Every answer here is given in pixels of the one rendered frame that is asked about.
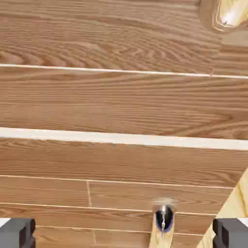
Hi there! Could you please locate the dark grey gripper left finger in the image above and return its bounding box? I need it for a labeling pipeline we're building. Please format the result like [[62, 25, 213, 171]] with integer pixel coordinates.
[[0, 217, 37, 248]]

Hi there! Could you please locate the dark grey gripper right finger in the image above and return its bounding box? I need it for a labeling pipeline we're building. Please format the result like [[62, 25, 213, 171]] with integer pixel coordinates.
[[212, 217, 248, 248]]

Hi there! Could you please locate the brown wooden cabinet door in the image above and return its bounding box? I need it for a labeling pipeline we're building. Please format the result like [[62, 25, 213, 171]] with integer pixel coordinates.
[[0, 137, 248, 248], [0, 0, 248, 140]]

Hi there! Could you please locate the brown wooden cabinet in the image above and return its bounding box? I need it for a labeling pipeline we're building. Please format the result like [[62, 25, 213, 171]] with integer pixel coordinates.
[[0, 0, 248, 248]]

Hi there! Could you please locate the shiny curved metal handle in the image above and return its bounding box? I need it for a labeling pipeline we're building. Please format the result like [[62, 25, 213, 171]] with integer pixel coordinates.
[[197, 0, 248, 34], [148, 197, 179, 248]]

